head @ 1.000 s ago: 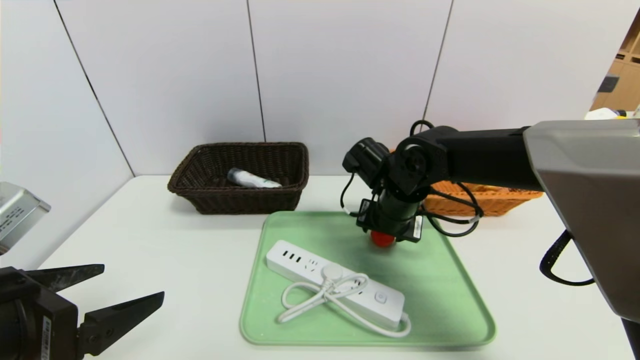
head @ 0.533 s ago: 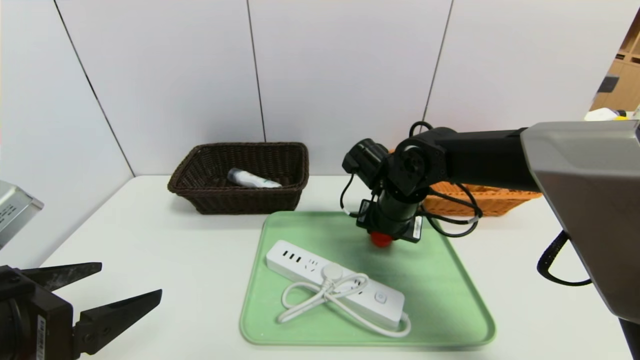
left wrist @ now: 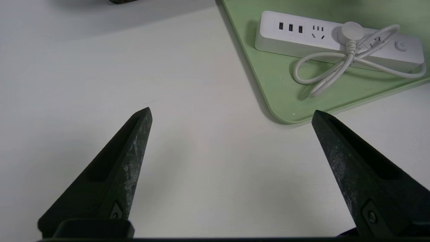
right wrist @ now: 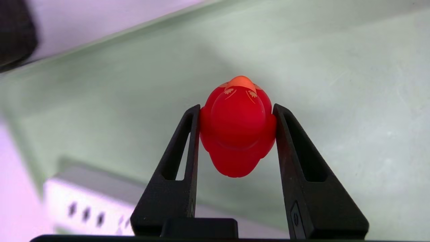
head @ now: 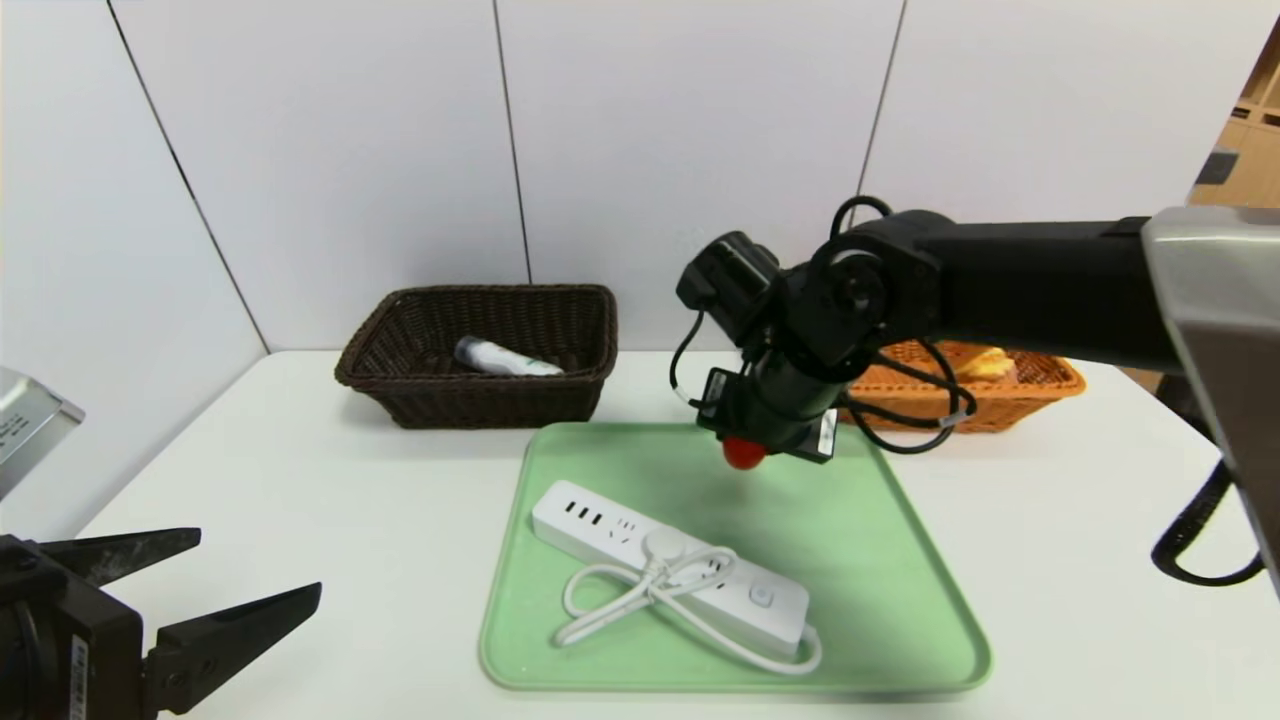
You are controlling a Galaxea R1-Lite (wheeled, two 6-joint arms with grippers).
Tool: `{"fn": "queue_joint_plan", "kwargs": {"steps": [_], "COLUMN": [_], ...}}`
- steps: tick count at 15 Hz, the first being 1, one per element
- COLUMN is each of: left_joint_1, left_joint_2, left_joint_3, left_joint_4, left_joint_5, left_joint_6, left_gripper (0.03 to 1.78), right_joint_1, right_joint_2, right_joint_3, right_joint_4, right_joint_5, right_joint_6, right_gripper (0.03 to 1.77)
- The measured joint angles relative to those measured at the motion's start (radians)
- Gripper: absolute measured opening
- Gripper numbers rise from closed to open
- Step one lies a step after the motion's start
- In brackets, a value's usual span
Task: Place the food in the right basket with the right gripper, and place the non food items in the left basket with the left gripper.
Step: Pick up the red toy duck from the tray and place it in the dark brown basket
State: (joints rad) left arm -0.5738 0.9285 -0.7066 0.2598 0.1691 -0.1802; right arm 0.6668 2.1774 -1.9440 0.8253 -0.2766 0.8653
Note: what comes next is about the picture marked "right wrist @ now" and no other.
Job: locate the red rubber duck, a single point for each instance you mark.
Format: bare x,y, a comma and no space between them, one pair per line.
237,127

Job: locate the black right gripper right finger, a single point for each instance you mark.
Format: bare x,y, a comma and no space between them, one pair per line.
322,208

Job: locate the green plastic tray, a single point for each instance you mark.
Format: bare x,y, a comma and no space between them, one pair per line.
336,67

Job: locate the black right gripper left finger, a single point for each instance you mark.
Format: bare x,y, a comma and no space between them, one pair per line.
174,205

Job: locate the dark brown wicker basket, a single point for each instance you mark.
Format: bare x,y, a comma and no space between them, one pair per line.
13,33

